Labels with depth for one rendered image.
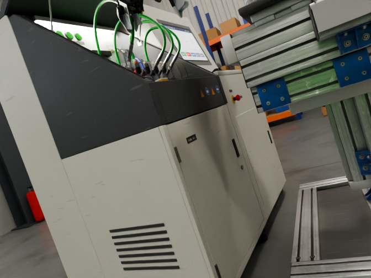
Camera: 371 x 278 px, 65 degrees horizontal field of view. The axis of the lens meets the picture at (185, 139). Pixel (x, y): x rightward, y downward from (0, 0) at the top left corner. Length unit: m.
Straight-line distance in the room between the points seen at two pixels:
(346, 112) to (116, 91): 0.84
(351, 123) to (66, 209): 1.27
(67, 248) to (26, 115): 0.68
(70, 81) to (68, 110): 0.13
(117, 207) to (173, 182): 0.32
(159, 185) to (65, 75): 0.59
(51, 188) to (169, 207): 0.66
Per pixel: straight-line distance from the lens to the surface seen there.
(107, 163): 1.25
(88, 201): 1.40
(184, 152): 1.12
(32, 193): 5.00
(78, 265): 1.66
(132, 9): 1.27
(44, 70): 1.42
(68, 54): 1.30
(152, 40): 1.88
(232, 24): 6.81
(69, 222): 1.56
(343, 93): 1.08
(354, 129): 1.22
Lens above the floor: 0.79
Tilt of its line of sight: 4 degrees down
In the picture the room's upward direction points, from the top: 19 degrees counter-clockwise
